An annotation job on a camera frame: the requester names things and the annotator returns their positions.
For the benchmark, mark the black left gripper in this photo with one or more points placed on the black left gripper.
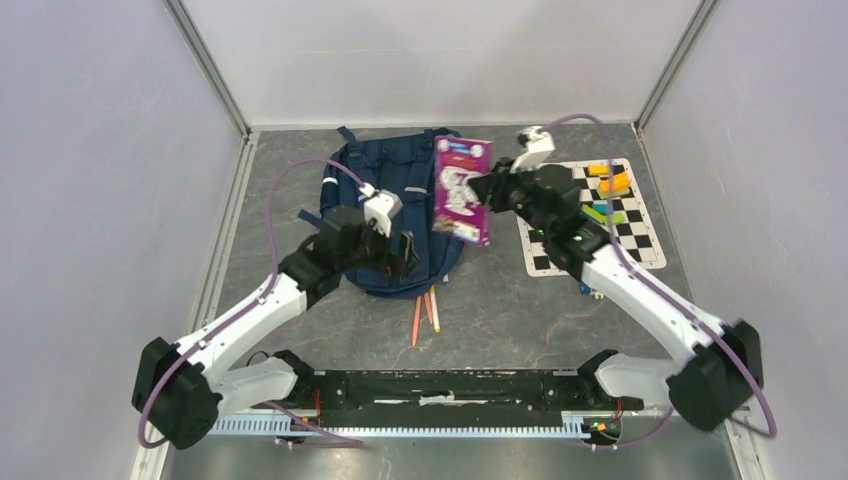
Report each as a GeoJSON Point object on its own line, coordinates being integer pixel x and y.
{"type": "Point", "coordinates": [389, 262]}

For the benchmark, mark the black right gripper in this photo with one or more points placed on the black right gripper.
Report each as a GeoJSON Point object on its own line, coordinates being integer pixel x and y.
{"type": "Point", "coordinates": [485, 186]}

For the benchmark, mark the yellow and white marker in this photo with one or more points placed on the yellow and white marker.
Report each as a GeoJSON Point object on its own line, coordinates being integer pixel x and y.
{"type": "Point", "coordinates": [434, 312]}

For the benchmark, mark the purple paperback book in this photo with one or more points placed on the purple paperback book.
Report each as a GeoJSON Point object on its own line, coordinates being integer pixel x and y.
{"type": "Point", "coordinates": [458, 212]}

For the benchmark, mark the orange pen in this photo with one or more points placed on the orange pen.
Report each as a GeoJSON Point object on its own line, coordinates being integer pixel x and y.
{"type": "Point", "coordinates": [429, 308]}
{"type": "Point", "coordinates": [416, 321]}

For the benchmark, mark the navy blue student backpack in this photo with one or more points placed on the navy blue student backpack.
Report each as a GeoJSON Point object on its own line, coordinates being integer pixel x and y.
{"type": "Point", "coordinates": [403, 165]}

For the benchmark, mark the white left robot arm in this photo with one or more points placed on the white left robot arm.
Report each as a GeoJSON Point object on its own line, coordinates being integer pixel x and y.
{"type": "Point", "coordinates": [182, 388]}

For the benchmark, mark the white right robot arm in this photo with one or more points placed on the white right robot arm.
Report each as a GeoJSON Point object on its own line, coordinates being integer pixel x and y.
{"type": "Point", "coordinates": [714, 367]}

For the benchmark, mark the yellow flat toy block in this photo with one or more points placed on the yellow flat toy block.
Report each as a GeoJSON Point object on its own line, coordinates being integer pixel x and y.
{"type": "Point", "coordinates": [598, 170]}

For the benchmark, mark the pile of coloured toy blocks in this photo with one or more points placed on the pile of coloured toy blocks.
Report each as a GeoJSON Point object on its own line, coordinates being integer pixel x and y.
{"type": "Point", "coordinates": [602, 215]}

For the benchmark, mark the checkered chessboard mat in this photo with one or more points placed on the checkered chessboard mat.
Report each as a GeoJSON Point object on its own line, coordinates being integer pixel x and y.
{"type": "Point", "coordinates": [637, 236]}

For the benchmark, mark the orange curved toy block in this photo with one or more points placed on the orange curved toy block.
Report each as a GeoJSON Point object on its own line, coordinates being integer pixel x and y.
{"type": "Point", "coordinates": [614, 186]}

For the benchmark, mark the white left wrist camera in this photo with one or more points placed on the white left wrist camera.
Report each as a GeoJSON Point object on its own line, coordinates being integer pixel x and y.
{"type": "Point", "coordinates": [380, 209]}

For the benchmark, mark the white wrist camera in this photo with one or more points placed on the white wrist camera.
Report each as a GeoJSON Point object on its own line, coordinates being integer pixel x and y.
{"type": "Point", "coordinates": [380, 209]}
{"type": "Point", "coordinates": [537, 144]}

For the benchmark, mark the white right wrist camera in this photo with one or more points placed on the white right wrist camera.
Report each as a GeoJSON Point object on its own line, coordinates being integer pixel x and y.
{"type": "Point", "coordinates": [537, 144]}

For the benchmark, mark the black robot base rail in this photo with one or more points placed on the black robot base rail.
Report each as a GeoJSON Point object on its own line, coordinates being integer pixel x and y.
{"type": "Point", "coordinates": [450, 398]}

